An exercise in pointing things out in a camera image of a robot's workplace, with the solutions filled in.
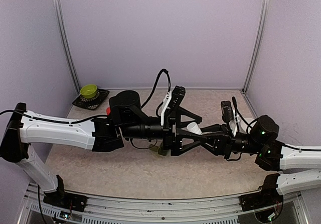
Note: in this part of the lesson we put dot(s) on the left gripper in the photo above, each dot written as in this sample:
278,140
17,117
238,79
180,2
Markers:
171,142

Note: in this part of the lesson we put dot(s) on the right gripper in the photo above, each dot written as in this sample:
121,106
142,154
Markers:
222,143

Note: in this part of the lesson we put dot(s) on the small white pill bottle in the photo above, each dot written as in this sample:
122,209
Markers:
194,128

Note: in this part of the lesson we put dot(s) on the green pill organizer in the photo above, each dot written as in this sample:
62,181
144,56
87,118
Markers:
158,149

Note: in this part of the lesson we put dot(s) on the red pill bottle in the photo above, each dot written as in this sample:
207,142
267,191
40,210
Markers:
108,110

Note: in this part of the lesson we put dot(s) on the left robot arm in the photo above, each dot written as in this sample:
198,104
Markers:
100,133

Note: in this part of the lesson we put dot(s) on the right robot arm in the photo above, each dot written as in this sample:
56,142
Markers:
292,168

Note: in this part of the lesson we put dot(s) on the white bowl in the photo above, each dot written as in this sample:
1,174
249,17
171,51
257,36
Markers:
244,125

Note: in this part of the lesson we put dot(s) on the black square tray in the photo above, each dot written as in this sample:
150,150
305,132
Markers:
91,103

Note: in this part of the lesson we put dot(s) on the lime green bowl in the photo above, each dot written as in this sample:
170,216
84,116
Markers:
89,91

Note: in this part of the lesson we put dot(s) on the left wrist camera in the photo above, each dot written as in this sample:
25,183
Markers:
172,100

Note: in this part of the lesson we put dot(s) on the front aluminium rail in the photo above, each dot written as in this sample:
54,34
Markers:
104,209

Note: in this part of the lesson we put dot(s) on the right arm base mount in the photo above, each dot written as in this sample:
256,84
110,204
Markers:
259,200

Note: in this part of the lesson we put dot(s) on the right aluminium frame post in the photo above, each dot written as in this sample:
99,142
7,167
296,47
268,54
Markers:
257,44

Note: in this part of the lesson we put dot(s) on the aluminium frame post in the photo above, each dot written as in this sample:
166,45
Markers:
66,47
257,44

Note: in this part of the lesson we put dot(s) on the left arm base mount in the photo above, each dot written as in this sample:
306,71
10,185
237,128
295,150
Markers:
73,202

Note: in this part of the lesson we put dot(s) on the left aluminium frame post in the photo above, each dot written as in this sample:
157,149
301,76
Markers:
66,47

